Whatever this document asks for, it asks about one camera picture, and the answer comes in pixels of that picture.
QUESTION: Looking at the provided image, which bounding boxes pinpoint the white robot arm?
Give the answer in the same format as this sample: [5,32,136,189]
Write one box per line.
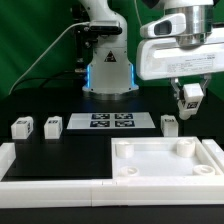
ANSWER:
[78,0,224,99]

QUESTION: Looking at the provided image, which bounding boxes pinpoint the white cable right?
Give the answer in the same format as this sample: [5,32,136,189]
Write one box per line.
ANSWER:
[133,0,144,26]

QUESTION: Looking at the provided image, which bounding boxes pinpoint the white front fence bar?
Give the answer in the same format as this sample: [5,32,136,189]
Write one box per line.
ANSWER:
[0,176,224,208]

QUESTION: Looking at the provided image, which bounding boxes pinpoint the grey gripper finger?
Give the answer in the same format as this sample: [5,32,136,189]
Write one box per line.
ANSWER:
[170,78,182,100]
[200,74,212,96]

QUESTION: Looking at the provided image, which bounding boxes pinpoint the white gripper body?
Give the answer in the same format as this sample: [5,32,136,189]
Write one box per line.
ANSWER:
[136,28,224,80]

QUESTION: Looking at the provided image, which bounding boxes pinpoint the white cable left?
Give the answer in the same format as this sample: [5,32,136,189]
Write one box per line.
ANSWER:
[8,21,91,96]

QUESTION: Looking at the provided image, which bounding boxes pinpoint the white fence bar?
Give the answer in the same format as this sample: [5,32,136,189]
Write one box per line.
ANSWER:
[202,139,224,173]
[0,176,224,208]
[0,143,16,181]

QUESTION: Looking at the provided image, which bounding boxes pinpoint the white left fence bar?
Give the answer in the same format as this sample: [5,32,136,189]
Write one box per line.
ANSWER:
[0,143,16,181]

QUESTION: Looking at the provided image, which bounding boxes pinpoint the white cable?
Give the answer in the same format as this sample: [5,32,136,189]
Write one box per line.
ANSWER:
[133,0,144,26]
[8,21,91,96]

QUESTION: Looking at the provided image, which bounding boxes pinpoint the white right fence bar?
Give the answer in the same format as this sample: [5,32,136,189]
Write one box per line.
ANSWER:
[202,139,224,173]

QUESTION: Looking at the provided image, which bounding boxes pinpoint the black cable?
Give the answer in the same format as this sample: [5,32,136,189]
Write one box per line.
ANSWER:
[13,69,84,91]

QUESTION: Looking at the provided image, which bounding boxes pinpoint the white square table top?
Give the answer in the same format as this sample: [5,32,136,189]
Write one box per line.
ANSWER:
[111,137,224,179]

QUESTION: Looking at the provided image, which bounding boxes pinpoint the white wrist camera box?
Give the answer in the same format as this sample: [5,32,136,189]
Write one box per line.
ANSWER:
[139,11,215,39]

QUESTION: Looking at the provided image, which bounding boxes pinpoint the white marker sheet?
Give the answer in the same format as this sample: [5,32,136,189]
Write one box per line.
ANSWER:
[67,112,155,130]

